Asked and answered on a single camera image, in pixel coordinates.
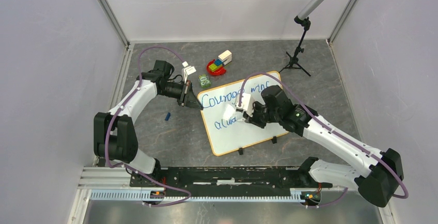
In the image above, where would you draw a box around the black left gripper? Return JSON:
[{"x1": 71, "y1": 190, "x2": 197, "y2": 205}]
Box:
[{"x1": 159, "y1": 79, "x2": 203, "y2": 110}]

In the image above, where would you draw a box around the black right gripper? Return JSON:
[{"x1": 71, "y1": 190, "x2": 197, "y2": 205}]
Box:
[{"x1": 243, "y1": 100, "x2": 281, "y2": 129}]

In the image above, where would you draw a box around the yellow framed whiteboard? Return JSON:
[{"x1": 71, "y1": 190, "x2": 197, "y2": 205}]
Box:
[{"x1": 197, "y1": 80, "x2": 288, "y2": 156}]

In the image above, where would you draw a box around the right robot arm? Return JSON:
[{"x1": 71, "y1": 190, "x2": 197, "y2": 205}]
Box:
[{"x1": 236, "y1": 85, "x2": 409, "y2": 207}]

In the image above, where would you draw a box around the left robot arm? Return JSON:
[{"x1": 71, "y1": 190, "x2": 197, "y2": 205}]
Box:
[{"x1": 93, "y1": 60, "x2": 203, "y2": 187}]

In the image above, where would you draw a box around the green owl toy block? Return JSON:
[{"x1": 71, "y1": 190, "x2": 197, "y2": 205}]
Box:
[{"x1": 198, "y1": 74, "x2": 211, "y2": 88}]

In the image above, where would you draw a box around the lime green toy brick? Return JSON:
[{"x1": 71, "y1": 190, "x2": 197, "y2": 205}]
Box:
[{"x1": 209, "y1": 63, "x2": 221, "y2": 72}]

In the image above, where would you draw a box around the red toy boat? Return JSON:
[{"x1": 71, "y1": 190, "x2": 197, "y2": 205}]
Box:
[{"x1": 206, "y1": 59, "x2": 227, "y2": 76}]

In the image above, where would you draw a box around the blue toy brick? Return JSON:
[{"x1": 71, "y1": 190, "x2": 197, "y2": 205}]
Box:
[{"x1": 214, "y1": 59, "x2": 223, "y2": 67}]

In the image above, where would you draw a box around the white toy brick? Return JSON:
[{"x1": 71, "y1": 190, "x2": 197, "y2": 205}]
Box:
[{"x1": 218, "y1": 50, "x2": 232, "y2": 65}]

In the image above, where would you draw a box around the black microphone tripod stand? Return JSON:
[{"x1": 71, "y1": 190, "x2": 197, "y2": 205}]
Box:
[{"x1": 278, "y1": 17, "x2": 312, "y2": 77}]

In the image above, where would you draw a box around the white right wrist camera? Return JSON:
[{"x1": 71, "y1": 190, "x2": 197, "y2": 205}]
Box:
[{"x1": 235, "y1": 93, "x2": 255, "y2": 117}]

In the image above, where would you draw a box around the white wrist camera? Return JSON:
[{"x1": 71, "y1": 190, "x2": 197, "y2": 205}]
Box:
[
  {"x1": 235, "y1": 93, "x2": 255, "y2": 117},
  {"x1": 181, "y1": 61, "x2": 196, "y2": 83}
]

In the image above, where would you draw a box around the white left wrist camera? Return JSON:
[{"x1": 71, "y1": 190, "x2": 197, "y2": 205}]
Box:
[{"x1": 181, "y1": 61, "x2": 196, "y2": 83}]

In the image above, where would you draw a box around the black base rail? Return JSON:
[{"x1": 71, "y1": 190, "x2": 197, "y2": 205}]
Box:
[{"x1": 127, "y1": 166, "x2": 333, "y2": 199}]

